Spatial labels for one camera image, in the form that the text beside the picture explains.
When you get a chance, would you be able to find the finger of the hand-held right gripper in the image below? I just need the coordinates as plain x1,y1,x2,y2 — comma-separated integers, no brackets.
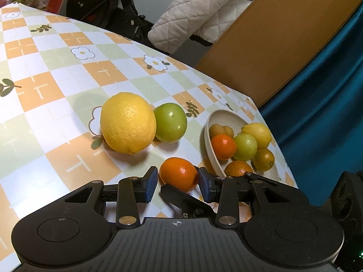
245,171,279,187
160,184,218,219

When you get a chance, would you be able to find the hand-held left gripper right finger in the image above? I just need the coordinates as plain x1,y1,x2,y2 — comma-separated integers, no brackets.
198,167,309,229

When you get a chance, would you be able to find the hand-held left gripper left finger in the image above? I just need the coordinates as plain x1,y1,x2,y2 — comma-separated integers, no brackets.
45,166,159,229

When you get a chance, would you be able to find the greenish yellow orange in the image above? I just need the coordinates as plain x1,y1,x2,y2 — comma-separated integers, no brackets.
252,148,275,172

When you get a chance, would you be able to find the ripe orange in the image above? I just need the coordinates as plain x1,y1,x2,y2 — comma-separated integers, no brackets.
224,160,253,177

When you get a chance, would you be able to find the small orange tangerine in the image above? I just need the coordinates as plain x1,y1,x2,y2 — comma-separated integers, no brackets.
211,134,237,160
159,157,199,193

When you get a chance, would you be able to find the green lime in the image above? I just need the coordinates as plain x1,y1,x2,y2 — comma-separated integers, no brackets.
233,133,258,161

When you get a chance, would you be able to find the beige round plate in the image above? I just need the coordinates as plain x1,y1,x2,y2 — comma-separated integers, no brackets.
204,109,281,182

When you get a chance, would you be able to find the yellow lemon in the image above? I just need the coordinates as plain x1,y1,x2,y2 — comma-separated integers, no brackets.
241,122,272,149
100,92,157,155

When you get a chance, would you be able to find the brown kiwi left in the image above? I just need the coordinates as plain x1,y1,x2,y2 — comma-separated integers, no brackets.
209,123,226,137

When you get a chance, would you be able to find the green apple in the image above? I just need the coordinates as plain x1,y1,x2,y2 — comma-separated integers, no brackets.
153,103,188,143

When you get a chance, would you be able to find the teal curtain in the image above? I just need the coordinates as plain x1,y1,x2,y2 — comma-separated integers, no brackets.
259,4,363,208

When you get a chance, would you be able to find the brown wooden board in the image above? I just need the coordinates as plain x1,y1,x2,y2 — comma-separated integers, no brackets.
196,0,363,109

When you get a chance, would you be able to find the checked floral tablecloth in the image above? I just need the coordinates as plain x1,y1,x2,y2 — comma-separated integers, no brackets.
0,4,299,272

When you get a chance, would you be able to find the white quilted blanket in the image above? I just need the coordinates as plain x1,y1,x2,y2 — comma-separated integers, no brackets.
147,0,259,55

